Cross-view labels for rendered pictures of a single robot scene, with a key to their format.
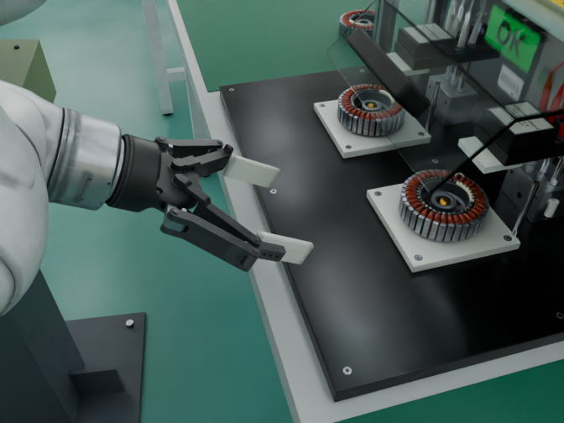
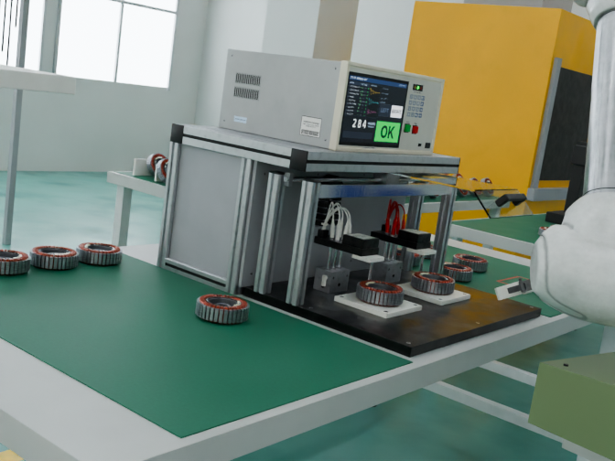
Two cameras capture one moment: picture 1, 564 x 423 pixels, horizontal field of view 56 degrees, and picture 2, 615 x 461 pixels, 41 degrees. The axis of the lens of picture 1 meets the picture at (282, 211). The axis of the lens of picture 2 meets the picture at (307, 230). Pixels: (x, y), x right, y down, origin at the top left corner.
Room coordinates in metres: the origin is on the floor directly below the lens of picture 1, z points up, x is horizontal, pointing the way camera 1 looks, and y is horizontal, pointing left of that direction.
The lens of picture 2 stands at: (2.01, 1.24, 1.25)
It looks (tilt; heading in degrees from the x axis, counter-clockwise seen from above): 10 degrees down; 234
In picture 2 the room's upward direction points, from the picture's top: 8 degrees clockwise
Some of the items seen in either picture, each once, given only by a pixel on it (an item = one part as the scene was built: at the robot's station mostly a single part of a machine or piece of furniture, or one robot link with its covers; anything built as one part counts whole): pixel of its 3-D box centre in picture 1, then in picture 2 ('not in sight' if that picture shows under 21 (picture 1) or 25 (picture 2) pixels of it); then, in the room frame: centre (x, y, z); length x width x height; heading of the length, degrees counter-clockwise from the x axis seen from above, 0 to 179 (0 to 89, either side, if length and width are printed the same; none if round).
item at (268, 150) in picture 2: not in sight; (323, 150); (0.72, -0.49, 1.09); 0.68 x 0.44 x 0.05; 16
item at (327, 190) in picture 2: not in sight; (388, 189); (0.66, -0.28, 1.03); 0.62 x 0.01 x 0.03; 16
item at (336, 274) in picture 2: not in sight; (331, 278); (0.79, -0.29, 0.80); 0.07 x 0.05 x 0.06; 16
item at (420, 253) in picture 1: (439, 217); (431, 292); (0.52, -0.21, 0.78); 0.15 x 0.15 x 0.01; 16
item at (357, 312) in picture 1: (408, 172); (399, 302); (0.64, -0.19, 0.76); 0.64 x 0.47 x 0.02; 16
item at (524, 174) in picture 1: (536, 187); (386, 270); (0.56, -0.35, 0.80); 0.07 x 0.05 x 0.06; 16
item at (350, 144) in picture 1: (369, 122); (378, 303); (0.75, -0.15, 0.78); 0.15 x 0.15 x 0.01; 16
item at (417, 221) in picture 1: (442, 204); (432, 283); (0.52, -0.21, 0.80); 0.11 x 0.11 x 0.04
